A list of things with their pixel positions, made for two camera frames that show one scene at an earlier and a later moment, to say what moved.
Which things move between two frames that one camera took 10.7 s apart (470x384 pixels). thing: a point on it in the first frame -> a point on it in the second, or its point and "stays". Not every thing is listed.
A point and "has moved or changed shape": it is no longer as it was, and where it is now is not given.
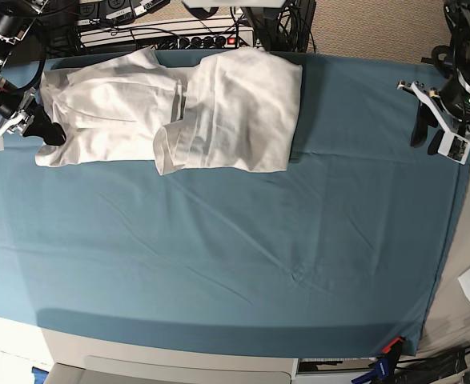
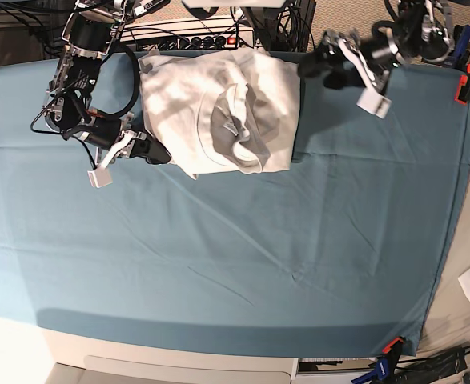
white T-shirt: x=237 y=110 has moved or changed shape
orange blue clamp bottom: x=383 y=371 stays
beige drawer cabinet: x=78 y=359 stays
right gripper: x=462 y=104 -> x=374 y=58
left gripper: x=22 y=114 -> x=114 y=138
